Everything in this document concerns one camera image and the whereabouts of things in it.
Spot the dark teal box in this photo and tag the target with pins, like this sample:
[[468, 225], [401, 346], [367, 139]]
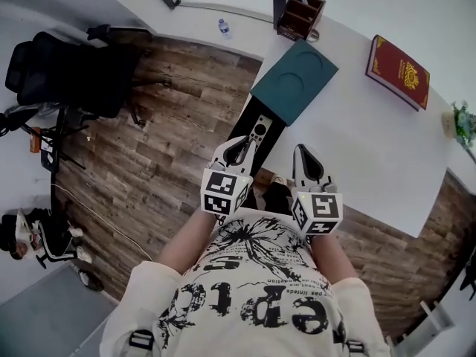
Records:
[[294, 80]]

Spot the clear water bottle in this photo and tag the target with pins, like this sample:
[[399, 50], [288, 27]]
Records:
[[224, 28]]

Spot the small potted plant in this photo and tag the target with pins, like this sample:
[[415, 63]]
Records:
[[463, 123]]

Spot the dark shoe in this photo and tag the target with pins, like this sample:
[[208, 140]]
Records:
[[92, 280]]

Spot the red book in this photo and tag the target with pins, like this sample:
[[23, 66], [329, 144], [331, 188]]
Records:
[[399, 71]]

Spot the black folding stand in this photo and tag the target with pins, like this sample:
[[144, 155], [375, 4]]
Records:
[[56, 140]]

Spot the white remote control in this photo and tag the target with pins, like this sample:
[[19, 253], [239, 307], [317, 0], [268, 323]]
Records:
[[260, 126]]

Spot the person's left forearm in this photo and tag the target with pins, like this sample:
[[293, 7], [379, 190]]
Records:
[[186, 244]]

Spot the person's black trousers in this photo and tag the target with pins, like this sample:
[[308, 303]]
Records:
[[275, 201]]

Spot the person's printed white shirt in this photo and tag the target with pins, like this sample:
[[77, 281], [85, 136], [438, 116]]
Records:
[[241, 296]]

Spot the brown wooden pen holder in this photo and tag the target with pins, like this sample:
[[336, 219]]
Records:
[[297, 17]]

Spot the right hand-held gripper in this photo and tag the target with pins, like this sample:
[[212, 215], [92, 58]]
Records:
[[321, 208]]

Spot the white desk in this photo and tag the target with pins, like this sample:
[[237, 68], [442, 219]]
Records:
[[372, 140]]

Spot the person's right forearm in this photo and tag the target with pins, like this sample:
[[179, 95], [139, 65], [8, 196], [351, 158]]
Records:
[[331, 259]]

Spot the white shelf frame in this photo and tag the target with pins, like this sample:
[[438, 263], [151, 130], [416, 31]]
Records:
[[439, 316]]

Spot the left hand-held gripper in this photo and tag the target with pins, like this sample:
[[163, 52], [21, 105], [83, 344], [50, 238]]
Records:
[[219, 192]]

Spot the black office chair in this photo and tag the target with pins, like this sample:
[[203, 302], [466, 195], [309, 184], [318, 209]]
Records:
[[74, 73]]

